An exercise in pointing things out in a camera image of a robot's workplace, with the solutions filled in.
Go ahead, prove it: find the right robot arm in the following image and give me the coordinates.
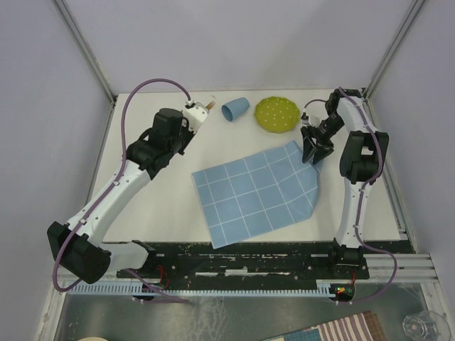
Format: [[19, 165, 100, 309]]
[[301, 87, 389, 278]]

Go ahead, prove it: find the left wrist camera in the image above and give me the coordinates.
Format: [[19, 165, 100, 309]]
[[183, 100, 210, 134]]

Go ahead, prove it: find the clear glass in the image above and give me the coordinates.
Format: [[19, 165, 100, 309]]
[[402, 310, 451, 341]]

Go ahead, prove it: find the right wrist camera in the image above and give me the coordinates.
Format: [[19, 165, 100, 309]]
[[301, 112, 321, 126]]

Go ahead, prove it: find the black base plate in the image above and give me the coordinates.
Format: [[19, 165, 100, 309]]
[[136, 242, 370, 291]]

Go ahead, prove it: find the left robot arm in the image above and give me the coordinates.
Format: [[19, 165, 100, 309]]
[[47, 105, 208, 284]]

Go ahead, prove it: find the aluminium frame rail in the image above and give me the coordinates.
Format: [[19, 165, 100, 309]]
[[363, 0, 428, 101]]

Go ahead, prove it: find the orange fork green handle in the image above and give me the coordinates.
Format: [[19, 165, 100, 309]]
[[206, 101, 215, 110]]

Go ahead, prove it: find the striped folded cloth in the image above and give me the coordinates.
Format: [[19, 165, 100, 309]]
[[269, 310, 387, 341]]

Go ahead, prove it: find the blue cup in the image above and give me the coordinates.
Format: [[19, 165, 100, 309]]
[[221, 97, 250, 122]]

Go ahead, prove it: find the cream round object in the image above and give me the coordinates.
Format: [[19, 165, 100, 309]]
[[78, 337, 107, 341]]

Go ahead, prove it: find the blue checked cloth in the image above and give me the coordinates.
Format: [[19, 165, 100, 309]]
[[191, 141, 322, 249]]

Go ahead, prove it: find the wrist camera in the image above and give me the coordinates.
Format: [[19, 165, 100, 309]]
[[183, 100, 210, 134], [301, 112, 321, 126]]

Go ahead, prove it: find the green dotted plate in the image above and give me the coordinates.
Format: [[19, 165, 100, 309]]
[[254, 96, 301, 134]]

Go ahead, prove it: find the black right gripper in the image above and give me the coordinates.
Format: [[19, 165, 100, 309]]
[[299, 112, 343, 165]]

